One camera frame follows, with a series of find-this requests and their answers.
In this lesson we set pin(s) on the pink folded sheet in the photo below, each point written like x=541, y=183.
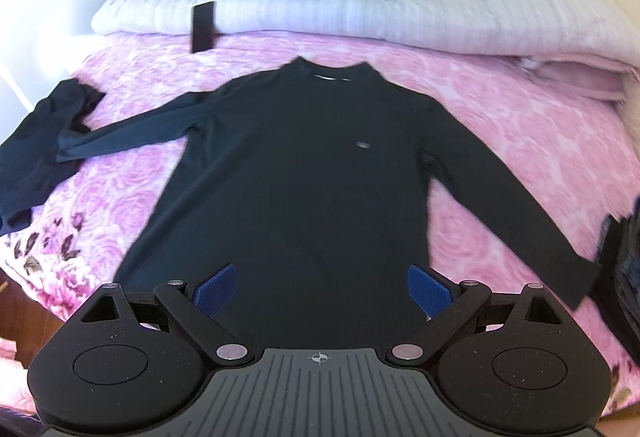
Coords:
x=575, y=78

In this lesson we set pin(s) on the black crumpled garment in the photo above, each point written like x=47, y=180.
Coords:
x=35, y=142

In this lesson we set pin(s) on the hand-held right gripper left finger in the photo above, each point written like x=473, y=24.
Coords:
x=216, y=291

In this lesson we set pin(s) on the folded blue jeans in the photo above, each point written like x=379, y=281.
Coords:
x=630, y=267

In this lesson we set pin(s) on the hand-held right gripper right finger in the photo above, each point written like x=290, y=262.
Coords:
x=427, y=291

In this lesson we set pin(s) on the black long-sleeve shirt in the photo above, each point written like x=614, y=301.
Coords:
x=300, y=167

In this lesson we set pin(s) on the pink floral blanket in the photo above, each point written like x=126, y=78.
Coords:
x=500, y=132

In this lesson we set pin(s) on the black folded garment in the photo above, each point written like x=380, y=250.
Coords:
x=607, y=247

